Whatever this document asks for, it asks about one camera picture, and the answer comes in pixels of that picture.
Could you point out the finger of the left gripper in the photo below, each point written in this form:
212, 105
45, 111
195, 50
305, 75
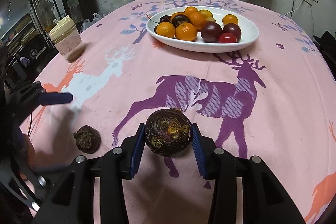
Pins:
55, 98

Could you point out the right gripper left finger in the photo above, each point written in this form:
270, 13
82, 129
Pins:
71, 199

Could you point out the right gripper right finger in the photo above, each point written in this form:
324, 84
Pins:
265, 200

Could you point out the orange mandarin with green navel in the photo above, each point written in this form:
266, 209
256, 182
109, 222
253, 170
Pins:
166, 29

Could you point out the dark cherry round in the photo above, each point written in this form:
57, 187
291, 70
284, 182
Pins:
165, 18

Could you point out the dark cherry with stem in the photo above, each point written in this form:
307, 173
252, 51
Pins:
179, 19

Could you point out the rough-skinned orange mandarin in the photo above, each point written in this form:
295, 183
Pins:
186, 31

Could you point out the red cherry tomato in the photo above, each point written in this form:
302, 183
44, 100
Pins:
227, 38

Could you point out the dark purple plum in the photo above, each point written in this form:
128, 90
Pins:
211, 32
233, 29

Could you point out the small yellow kumquat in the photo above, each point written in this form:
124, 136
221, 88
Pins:
205, 13

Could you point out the yellow-green small fruit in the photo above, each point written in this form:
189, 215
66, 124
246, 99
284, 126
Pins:
211, 19

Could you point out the yellow tomato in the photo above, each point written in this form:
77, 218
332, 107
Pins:
230, 18

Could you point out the jar with cream lid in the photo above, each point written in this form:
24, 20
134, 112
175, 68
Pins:
66, 39

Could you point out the pink deer-print tablecloth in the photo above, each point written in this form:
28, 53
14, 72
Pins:
274, 99

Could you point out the white oval plate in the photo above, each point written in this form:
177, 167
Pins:
250, 33

